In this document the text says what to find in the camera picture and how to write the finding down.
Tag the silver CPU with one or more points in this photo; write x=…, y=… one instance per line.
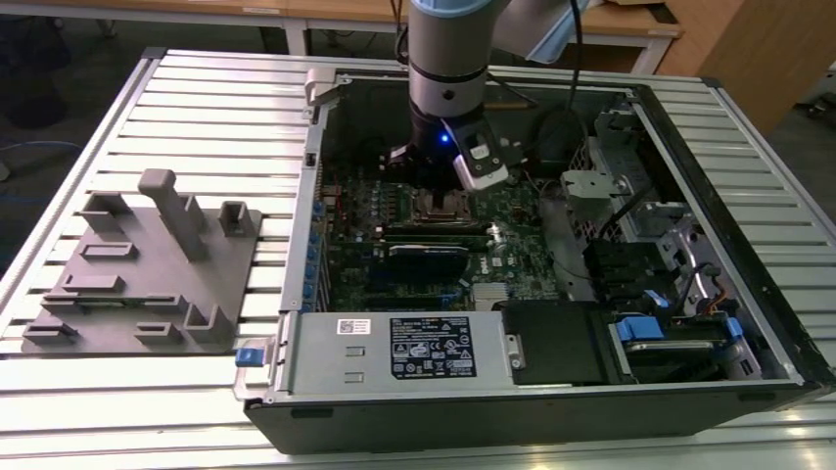
x=429, y=208

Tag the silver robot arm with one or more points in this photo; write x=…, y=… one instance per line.
x=447, y=54

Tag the CPU socket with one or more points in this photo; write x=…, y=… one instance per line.
x=421, y=219

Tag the black expansion slot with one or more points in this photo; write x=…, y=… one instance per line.
x=404, y=301

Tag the green RAM stick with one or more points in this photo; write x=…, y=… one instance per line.
x=437, y=240

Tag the black graphics card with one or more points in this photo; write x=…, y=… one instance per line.
x=424, y=269

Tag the green motherboard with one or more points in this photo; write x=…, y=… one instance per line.
x=516, y=245

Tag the grey case latch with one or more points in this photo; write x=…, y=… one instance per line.
x=320, y=85

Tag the silver perforated drive cage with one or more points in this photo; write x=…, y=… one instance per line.
x=591, y=188

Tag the silver finned heatsink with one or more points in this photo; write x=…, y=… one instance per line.
x=489, y=296

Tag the silver power supply unit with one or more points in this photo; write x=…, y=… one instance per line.
x=327, y=362

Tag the blue plastic clip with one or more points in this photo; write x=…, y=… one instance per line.
x=655, y=297

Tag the blue case latch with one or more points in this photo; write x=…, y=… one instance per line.
x=248, y=357

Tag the black PC case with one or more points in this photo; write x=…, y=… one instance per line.
x=457, y=431

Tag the black hard disk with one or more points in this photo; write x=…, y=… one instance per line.
x=665, y=362

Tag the wooden cabinet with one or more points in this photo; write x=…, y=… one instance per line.
x=751, y=49

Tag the grey parts rack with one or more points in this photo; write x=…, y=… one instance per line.
x=131, y=323

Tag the blue plastic tab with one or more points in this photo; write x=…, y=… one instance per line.
x=732, y=328

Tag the office chair base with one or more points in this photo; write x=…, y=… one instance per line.
x=819, y=105

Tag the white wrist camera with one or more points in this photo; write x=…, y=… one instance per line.
x=487, y=178

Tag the black plastic drive bracket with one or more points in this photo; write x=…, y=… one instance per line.
x=620, y=269

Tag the wooden desk white frame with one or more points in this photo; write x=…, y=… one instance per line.
x=131, y=5
x=627, y=24

